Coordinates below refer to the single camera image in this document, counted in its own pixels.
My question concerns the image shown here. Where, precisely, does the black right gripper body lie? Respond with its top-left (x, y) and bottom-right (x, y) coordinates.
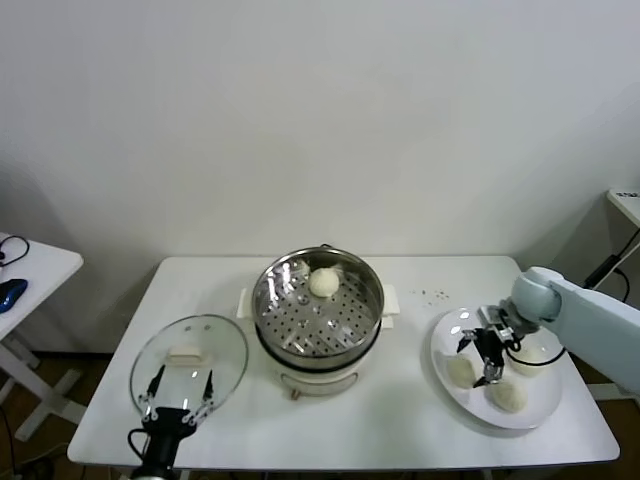
top-left (477, 324), bottom-right (507, 366)

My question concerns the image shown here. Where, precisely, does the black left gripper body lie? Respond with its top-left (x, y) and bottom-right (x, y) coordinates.
top-left (142, 407), bottom-right (199, 467)

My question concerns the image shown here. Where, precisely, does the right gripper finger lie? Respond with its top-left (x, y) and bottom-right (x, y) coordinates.
top-left (471, 360), bottom-right (503, 389)
top-left (454, 328), bottom-right (482, 352)

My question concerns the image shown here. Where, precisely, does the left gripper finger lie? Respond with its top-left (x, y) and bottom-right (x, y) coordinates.
top-left (183, 369), bottom-right (216, 426)
top-left (138, 364), bottom-right (166, 422)

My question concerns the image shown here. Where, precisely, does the white steamed baozi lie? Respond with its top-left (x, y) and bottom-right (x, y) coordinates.
top-left (488, 377), bottom-right (530, 414)
top-left (507, 344), bottom-right (549, 377)
top-left (445, 354), bottom-right (479, 390)
top-left (307, 266), bottom-right (341, 300)

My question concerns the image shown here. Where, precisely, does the round glass pot lid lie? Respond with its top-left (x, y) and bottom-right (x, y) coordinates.
top-left (129, 313), bottom-right (250, 423)

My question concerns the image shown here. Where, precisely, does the stainless steel steamer basket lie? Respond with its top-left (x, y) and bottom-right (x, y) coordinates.
top-left (250, 247), bottom-right (386, 359)

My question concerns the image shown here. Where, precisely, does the white round plate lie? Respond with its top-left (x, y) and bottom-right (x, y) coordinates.
top-left (429, 305), bottom-right (563, 431)

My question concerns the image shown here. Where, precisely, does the white electric cooker base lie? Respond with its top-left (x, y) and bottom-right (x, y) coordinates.
top-left (234, 283), bottom-right (403, 401)

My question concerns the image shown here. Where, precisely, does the white side table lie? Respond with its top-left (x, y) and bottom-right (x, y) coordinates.
top-left (0, 230), bottom-right (87, 442)

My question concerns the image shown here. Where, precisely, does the blue computer mouse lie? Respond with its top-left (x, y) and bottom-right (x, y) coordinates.
top-left (0, 278), bottom-right (30, 315)

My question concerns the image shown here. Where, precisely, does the white shelf with label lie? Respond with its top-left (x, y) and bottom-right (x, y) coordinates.
top-left (606, 188), bottom-right (640, 226)

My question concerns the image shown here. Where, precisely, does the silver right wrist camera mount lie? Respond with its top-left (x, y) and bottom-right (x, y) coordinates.
top-left (477, 304), bottom-right (516, 342)

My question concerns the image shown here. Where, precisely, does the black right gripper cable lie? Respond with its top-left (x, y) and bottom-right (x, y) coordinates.
top-left (504, 335), bottom-right (569, 369)

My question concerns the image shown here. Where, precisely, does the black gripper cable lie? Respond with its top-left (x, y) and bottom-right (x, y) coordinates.
top-left (127, 427), bottom-right (152, 461)
top-left (504, 335), bottom-right (569, 369)

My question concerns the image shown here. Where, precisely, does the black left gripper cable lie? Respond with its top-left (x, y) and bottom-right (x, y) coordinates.
top-left (127, 427), bottom-right (152, 461)

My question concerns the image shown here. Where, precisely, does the black power adapter cable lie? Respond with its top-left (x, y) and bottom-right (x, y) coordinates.
top-left (579, 227), bottom-right (640, 304)

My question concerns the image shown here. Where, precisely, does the thin black looped cable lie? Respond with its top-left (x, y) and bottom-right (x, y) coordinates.
top-left (0, 234), bottom-right (31, 269)

